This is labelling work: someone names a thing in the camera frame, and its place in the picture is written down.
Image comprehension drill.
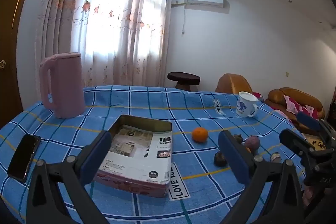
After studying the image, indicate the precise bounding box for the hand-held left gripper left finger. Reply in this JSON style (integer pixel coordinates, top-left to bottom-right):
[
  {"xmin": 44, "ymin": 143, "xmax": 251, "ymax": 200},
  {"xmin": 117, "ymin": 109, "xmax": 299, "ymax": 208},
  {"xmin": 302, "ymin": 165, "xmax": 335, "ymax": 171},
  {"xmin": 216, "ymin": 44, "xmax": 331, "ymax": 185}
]
[{"xmin": 26, "ymin": 131, "xmax": 112, "ymax": 224}]

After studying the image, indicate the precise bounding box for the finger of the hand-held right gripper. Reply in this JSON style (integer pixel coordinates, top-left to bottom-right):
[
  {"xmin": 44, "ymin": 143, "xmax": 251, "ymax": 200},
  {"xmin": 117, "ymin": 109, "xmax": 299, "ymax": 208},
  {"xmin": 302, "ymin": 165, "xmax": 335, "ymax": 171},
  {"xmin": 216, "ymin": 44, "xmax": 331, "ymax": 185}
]
[
  {"xmin": 279, "ymin": 129, "xmax": 318, "ymax": 161},
  {"xmin": 296, "ymin": 111, "xmax": 336, "ymax": 147}
]

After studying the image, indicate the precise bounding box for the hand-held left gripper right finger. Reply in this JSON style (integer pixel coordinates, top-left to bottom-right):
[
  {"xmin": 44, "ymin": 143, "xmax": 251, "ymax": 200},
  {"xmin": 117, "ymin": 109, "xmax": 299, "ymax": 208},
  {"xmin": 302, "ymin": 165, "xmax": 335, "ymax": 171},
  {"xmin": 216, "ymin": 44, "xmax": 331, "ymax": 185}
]
[{"xmin": 218, "ymin": 130, "xmax": 305, "ymax": 224}]

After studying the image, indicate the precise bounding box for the round purple passion fruit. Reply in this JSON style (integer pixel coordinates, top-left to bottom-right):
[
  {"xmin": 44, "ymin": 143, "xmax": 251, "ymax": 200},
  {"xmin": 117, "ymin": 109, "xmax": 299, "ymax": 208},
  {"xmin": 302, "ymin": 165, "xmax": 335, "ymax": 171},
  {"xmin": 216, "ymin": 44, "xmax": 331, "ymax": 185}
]
[{"xmin": 245, "ymin": 135, "xmax": 261, "ymax": 152}]

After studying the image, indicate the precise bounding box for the metal tin box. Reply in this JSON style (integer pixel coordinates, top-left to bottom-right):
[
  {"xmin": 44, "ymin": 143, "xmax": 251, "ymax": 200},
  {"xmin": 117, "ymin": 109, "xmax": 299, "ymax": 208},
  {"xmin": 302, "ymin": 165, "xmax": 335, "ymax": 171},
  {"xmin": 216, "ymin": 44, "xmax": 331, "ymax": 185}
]
[{"xmin": 93, "ymin": 114, "xmax": 173, "ymax": 198}]

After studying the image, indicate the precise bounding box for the orange tangerine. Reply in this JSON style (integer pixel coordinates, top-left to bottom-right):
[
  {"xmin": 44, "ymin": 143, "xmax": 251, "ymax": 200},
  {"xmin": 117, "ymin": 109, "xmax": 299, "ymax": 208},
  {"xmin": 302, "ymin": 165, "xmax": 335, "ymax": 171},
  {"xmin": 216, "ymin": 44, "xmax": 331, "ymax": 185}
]
[{"xmin": 192, "ymin": 127, "xmax": 209, "ymax": 143}]

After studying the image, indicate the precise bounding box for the person's right forearm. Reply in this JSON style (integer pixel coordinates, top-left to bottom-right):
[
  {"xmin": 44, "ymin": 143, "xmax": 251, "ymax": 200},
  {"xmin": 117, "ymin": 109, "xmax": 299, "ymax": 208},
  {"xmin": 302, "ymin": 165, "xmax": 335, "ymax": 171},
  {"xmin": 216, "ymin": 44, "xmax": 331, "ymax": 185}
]
[{"xmin": 304, "ymin": 186, "xmax": 336, "ymax": 224}]

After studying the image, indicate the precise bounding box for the pink patterned cloth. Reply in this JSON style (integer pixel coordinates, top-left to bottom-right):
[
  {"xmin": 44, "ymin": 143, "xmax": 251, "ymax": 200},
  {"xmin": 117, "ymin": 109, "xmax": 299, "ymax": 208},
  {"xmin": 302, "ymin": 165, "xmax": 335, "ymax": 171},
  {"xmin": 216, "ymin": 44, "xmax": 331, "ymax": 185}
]
[{"xmin": 285, "ymin": 95, "xmax": 319, "ymax": 119}]

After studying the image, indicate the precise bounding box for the brown leather sofa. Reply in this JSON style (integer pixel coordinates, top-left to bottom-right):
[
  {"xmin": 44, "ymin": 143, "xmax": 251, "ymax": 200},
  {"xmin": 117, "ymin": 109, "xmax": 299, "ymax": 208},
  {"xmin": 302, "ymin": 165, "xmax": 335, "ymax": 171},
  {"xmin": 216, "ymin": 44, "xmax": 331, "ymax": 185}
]
[{"xmin": 265, "ymin": 87, "xmax": 325, "ymax": 135}]

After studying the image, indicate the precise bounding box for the white cup with blue print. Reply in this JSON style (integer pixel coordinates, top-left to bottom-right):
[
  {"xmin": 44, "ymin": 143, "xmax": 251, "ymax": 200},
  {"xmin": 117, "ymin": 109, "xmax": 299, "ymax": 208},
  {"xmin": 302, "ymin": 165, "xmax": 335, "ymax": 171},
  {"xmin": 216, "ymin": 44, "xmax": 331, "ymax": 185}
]
[{"xmin": 235, "ymin": 91, "xmax": 258, "ymax": 118}]

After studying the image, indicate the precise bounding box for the blue plaid tablecloth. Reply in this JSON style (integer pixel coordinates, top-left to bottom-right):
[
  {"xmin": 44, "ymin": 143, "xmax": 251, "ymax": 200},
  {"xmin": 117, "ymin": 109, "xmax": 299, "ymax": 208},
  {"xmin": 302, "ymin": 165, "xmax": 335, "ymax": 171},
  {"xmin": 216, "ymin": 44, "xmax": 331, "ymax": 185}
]
[{"xmin": 0, "ymin": 85, "xmax": 307, "ymax": 224}]

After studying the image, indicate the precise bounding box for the black smartphone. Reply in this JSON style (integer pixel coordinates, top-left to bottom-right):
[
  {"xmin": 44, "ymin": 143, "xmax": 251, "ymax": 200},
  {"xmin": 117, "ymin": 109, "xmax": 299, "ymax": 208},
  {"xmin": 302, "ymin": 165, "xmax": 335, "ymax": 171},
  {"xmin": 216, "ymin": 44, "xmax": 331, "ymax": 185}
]
[{"xmin": 7, "ymin": 134, "xmax": 42, "ymax": 180}]

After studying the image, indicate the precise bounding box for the brown leather armchair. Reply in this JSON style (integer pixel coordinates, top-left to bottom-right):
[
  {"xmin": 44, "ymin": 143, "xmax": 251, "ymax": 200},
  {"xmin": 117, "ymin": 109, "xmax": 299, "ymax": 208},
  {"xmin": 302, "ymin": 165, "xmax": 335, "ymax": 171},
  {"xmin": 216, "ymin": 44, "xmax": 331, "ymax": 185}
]
[{"xmin": 215, "ymin": 73, "xmax": 254, "ymax": 94}]

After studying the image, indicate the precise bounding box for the pink electric kettle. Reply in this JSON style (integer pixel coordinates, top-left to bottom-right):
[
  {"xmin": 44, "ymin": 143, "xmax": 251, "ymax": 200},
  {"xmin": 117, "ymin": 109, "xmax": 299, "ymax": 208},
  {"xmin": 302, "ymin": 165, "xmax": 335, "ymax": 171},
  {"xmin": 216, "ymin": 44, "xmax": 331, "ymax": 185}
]
[{"xmin": 39, "ymin": 52, "xmax": 86, "ymax": 119}]

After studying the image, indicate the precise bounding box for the dark round wooden stool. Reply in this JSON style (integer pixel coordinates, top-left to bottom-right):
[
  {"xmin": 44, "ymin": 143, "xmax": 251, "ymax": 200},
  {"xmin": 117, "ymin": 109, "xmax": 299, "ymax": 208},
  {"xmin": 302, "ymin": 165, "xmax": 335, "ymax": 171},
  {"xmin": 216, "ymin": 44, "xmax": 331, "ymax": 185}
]
[{"xmin": 167, "ymin": 72, "xmax": 201, "ymax": 92}]

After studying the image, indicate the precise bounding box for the sheer floral curtain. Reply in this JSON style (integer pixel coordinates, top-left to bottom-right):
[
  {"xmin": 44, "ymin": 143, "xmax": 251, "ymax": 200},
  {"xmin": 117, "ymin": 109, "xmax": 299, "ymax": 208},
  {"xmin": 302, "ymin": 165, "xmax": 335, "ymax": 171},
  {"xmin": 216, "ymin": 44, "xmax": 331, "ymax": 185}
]
[{"xmin": 35, "ymin": 0, "xmax": 175, "ymax": 88}]

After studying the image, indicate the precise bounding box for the brown wooden door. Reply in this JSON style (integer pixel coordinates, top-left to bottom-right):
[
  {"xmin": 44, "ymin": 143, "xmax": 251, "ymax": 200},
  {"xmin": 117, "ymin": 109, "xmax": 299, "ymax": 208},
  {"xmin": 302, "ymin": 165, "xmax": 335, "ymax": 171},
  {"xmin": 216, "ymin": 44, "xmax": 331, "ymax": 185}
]
[{"xmin": 0, "ymin": 0, "xmax": 48, "ymax": 130}]

